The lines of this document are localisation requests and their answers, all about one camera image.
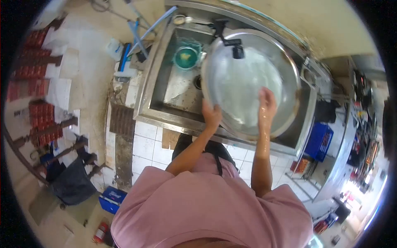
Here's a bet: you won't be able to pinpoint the person's right fingers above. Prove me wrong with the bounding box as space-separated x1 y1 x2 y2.
258 86 276 104

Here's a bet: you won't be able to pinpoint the stainless steel sink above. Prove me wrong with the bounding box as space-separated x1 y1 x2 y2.
133 0 333 157

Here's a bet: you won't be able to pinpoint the person's legs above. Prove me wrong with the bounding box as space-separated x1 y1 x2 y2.
171 133 239 176

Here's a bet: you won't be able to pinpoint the large round steel basin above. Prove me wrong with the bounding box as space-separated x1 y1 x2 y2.
201 29 301 141

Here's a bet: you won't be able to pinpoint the black faucet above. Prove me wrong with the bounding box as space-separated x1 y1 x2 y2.
212 19 245 60

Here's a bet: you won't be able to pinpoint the dark cloth bag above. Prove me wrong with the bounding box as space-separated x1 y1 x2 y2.
50 157 97 206

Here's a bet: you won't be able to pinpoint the black bag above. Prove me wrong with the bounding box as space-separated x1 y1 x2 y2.
314 99 341 124

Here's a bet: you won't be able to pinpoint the full shelf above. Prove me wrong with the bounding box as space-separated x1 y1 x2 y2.
346 56 390 190

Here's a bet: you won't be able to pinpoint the blue plastic crate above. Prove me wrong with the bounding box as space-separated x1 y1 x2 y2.
304 122 334 162

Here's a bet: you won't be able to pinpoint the rusty floor drain grate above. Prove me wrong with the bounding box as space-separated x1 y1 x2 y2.
109 104 136 142

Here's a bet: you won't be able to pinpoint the brown cardboard piece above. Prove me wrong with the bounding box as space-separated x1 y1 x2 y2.
161 128 181 150

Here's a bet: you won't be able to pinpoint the blue box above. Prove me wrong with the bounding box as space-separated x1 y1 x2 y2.
99 186 128 215

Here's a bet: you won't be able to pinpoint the white plastic jug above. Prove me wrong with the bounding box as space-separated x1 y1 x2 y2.
105 38 123 61

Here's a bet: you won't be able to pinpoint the blue pipes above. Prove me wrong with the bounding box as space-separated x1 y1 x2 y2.
127 6 178 60

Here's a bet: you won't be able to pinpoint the person's right hand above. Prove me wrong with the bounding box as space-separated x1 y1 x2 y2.
258 86 278 125

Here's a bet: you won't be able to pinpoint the red fire extinguisher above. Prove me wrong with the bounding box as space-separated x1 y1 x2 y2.
93 222 109 244

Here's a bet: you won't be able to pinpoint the red cushioned wooden furniture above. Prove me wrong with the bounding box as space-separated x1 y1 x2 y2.
5 15 109 186

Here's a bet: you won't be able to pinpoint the person's left fingers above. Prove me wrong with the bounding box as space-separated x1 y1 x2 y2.
202 99 222 120

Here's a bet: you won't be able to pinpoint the green bowl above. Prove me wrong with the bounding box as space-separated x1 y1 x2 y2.
173 46 199 70

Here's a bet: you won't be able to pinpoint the person's left hand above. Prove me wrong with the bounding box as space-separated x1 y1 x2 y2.
202 99 222 132

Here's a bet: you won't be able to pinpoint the person's body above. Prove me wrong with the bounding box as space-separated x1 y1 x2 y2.
110 152 314 248

